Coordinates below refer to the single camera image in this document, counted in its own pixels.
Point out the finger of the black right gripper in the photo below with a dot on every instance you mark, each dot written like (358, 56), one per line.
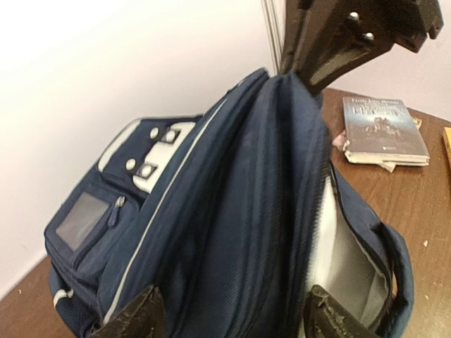
(379, 25)
(317, 41)

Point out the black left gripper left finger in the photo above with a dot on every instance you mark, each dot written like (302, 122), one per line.
(144, 316)

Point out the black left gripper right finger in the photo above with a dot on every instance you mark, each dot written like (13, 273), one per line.
(323, 316)

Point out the dark blue-grey paperback book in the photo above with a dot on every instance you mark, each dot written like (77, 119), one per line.
(380, 131)

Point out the navy blue student backpack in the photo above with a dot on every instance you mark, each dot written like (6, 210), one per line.
(234, 214)

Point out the orange green treehouse book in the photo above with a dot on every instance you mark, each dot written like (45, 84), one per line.
(446, 139)

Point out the aluminium left corner post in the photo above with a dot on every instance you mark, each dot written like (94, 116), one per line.
(274, 16)

